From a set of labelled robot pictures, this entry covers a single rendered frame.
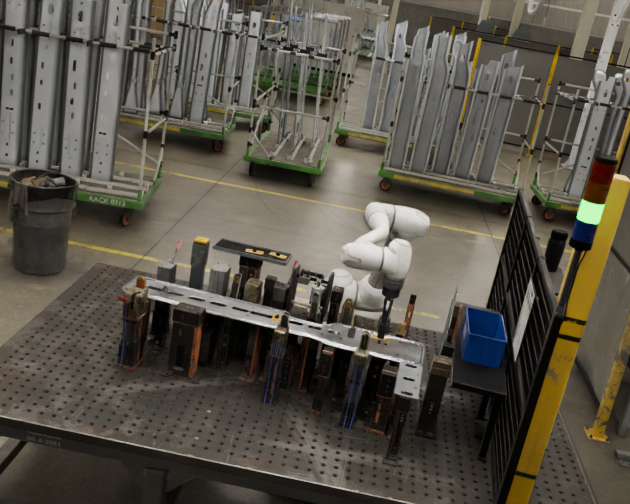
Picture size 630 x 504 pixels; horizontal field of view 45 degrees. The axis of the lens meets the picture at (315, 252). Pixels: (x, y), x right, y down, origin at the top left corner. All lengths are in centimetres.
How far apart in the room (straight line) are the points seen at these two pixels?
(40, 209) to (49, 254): 38
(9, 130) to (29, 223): 199
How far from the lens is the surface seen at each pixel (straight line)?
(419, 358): 328
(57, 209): 585
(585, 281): 266
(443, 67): 1010
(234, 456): 296
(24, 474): 399
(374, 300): 407
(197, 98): 1089
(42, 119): 762
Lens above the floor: 241
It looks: 19 degrees down
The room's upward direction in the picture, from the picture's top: 10 degrees clockwise
